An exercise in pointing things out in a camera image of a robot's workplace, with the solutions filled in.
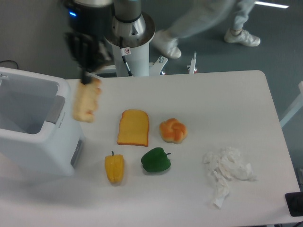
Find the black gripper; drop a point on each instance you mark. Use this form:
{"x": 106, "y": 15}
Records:
{"x": 89, "y": 21}

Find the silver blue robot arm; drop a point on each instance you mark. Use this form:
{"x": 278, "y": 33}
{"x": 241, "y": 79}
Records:
{"x": 113, "y": 11}

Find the white trash can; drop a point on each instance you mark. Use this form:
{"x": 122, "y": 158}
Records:
{"x": 37, "y": 130}

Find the knotted round bread roll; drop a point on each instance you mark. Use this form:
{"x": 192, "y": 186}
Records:
{"x": 173, "y": 131}

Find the orange toast slice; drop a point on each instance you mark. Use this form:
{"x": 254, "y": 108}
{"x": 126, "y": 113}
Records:
{"x": 133, "y": 128}

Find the yellow bell pepper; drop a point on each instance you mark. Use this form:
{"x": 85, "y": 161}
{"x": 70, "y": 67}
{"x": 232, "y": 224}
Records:
{"x": 114, "y": 167}

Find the green bell pepper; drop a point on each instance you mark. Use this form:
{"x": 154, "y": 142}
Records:
{"x": 156, "y": 160}

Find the person in light trousers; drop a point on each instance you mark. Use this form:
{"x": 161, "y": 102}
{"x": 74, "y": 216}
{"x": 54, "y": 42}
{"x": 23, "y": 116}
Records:
{"x": 204, "y": 15}

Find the crumpled white tissue paper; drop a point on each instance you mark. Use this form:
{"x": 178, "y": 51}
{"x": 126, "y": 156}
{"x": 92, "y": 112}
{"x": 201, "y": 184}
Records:
{"x": 225, "y": 165}

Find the black device at table edge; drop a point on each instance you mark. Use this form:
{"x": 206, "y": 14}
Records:
{"x": 294, "y": 202}

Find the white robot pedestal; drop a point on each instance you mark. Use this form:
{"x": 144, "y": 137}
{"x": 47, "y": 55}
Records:
{"x": 126, "y": 49}

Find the white frame at right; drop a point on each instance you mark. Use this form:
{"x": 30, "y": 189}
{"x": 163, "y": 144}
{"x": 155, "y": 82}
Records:
{"x": 293, "y": 108}

